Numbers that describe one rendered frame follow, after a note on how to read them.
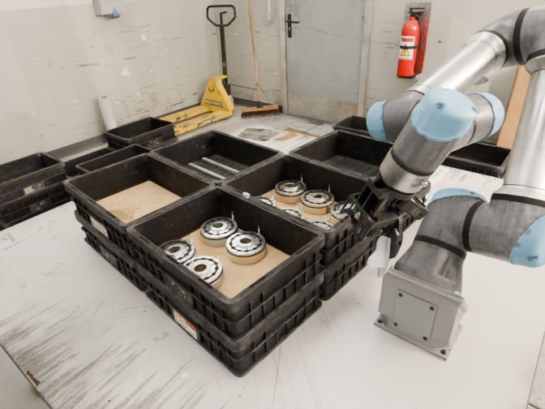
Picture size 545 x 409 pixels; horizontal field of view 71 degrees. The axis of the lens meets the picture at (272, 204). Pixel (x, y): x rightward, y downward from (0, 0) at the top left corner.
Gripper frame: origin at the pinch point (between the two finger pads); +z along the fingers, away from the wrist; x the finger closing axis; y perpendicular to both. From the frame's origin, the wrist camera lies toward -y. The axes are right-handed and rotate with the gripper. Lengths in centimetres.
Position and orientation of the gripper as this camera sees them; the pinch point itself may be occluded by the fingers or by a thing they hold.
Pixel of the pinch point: (360, 246)
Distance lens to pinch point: 80.8
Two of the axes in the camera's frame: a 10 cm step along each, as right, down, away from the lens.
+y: -8.7, 1.9, -4.6
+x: 4.4, 7.3, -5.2
